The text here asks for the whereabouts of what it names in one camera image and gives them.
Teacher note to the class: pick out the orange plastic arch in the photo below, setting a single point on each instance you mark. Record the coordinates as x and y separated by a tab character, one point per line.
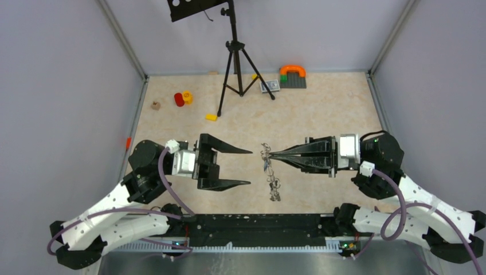
284	70

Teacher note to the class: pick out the grey lego baseplate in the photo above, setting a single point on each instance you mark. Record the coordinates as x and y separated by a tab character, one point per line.
294	82

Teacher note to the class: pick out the black perforated mount plate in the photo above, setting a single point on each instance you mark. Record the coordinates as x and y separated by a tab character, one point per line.
182	9

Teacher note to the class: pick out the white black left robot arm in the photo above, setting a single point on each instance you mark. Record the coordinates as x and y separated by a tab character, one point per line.
143	203

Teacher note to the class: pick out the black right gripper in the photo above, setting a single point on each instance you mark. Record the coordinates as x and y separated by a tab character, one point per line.
328	147

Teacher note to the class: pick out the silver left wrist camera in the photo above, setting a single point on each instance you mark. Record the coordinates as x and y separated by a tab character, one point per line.
184	156

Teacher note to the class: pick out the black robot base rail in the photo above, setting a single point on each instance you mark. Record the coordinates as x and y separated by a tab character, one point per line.
264	231

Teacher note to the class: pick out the small wooden block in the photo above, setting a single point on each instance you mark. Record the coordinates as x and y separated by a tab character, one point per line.
156	105

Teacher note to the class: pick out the yellow lego brick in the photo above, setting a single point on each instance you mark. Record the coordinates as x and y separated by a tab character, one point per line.
211	117

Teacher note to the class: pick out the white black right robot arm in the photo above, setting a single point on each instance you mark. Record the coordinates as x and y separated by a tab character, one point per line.
420	218

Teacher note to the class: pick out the black tripod stand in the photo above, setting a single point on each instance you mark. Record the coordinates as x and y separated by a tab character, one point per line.
235	47

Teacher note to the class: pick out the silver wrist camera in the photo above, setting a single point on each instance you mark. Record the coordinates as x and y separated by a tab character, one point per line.
184	156
349	157

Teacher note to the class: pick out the blue playing card box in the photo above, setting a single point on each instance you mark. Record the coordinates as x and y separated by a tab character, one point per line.
273	85

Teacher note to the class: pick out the yellow plastic cylinder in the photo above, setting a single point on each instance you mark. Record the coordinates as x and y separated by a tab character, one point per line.
187	97

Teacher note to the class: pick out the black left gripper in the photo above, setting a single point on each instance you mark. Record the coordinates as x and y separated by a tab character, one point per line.
208	169

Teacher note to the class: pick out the red plastic cylinder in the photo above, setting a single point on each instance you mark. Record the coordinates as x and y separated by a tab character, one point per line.
179	99

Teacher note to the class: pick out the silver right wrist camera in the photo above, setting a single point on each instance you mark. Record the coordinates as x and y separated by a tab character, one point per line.
349	157

